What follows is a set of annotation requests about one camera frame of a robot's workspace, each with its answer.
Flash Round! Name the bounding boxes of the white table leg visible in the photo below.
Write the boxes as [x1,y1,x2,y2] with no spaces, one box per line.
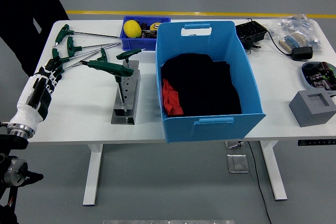
[82,144,104,206]
[259,141,288,201]

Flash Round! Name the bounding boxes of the yellow lemon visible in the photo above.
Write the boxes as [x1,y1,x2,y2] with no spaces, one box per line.
[123,19,142,38]

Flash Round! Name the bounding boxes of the small metal floor plate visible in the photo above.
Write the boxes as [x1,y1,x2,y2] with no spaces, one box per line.
[225,141,245,149]

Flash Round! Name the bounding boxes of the black table control panel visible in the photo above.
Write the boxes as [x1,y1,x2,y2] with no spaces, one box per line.
[298,138,336,146]

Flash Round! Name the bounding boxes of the person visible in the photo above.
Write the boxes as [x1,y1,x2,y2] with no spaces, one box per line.
[0,0,69,78]

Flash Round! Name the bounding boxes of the dark small parts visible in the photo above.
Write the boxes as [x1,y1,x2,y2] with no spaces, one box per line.
[140,22,159,39]

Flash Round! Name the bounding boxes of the square metal floor plate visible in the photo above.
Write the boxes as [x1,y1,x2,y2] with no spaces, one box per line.
[226,154,249,174]

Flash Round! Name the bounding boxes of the black cloth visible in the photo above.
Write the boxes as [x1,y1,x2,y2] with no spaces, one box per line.
[160,53,243,116]

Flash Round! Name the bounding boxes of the grey foam block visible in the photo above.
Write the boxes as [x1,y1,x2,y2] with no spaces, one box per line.
[288,89,336,127]

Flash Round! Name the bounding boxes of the clear bag of components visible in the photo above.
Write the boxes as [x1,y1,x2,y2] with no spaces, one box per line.
[267,14,322,56]

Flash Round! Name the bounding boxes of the beige resistor strip bundle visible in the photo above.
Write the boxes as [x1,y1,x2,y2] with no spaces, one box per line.
[278,31,307,54]

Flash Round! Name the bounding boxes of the black floor cable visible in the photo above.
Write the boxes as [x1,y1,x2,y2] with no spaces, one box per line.
[246,141,272,224]

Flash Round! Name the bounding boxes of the electronic components pile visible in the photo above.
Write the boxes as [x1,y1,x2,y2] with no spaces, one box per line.
[302,61,336,90]

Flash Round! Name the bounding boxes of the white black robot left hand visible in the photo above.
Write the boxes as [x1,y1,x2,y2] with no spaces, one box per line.
[8,56,65,131]

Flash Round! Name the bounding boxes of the black plastic tray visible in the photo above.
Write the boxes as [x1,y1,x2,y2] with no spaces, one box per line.
[235,20,268,50]

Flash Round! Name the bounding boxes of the small blue parts bin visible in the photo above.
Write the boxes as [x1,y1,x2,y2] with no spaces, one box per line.
[119,15,172,51]

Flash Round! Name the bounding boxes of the grey-blue bowl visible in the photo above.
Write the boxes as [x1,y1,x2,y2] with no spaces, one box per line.
[300,61,336,91]

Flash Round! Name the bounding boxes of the black power adapter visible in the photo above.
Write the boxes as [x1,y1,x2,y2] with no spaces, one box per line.
[291,46,314,61]

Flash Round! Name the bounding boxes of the red cloth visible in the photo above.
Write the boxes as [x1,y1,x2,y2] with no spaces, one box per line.
[162,78,184,116]

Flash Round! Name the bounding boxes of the large green T-handle hex wrench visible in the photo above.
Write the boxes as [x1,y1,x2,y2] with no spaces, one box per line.
[79,60,135,106]

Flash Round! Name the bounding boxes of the grey metal tool holder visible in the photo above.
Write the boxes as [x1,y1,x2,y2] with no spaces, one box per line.
[110,60,142,125]

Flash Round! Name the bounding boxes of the large blue plastic box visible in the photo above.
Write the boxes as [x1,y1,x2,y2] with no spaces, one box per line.
[155,20,266,144]

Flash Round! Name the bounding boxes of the black adapter cable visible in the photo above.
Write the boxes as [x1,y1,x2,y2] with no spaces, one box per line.
[265,29,294,57]

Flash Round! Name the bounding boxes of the long green T-handle hex wrench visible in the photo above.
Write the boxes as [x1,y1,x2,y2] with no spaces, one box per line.
[54,24,122,47]

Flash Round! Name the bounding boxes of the yellow floor tape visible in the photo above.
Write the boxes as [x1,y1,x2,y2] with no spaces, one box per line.
[65,10,336,19]

